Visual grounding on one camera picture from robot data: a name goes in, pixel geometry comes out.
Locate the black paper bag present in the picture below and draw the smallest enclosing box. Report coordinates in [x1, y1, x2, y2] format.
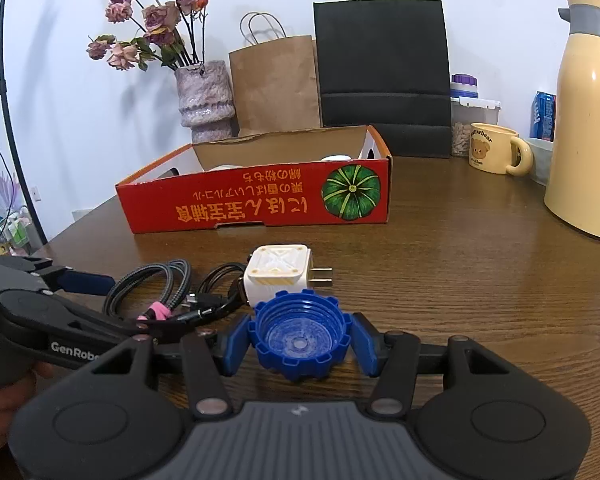
[313, 0, 452, 158]

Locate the black usb cable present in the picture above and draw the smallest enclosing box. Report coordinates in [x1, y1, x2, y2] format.
[172, 261, 249, 325]

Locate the pink textured vase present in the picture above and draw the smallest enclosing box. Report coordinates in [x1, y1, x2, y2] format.
[175, 61, 236, 144]

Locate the person's left hand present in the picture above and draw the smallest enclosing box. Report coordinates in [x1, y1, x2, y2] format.
[0, 362, 54, 448]

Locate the food container purple lid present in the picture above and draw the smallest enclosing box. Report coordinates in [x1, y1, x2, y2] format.
[450, 73, 501, 157]

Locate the yellow bear mug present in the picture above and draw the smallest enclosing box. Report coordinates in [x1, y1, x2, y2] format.
[468, 122, 534, 177]

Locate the brown paper bag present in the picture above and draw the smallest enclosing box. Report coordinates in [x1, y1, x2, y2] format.
[230, 11, 322, 136]

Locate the white plastic lid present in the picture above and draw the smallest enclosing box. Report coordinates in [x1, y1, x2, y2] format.
[321, 154, 352, 162]

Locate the blue soda can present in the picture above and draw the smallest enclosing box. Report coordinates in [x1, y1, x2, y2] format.
[530, 91, 556, 142]

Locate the yellow thermos jug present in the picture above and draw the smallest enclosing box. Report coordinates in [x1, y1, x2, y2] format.
[544, 0, 600, 238]

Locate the black light stand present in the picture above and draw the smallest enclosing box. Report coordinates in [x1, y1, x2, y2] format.
[0, 0, 48, 246]

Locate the blue plastic lid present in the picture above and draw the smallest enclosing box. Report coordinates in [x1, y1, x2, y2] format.
[248, 289, 352, 382]

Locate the red cardboard box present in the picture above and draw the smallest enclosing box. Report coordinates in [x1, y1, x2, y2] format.
[116, 126, 392, 234]

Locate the grey white mug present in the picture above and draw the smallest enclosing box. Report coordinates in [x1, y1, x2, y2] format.
[527, 138, 554, 186]

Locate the white wall charger plug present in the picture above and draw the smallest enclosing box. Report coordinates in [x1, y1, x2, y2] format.
[242, 244, 332, 307]

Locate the dried pink roses bouquet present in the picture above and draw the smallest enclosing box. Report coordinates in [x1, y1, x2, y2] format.
[86, 0, 209, 72]

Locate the braided grey cable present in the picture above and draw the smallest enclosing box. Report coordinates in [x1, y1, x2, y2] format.
[101, 258, 194, 322]

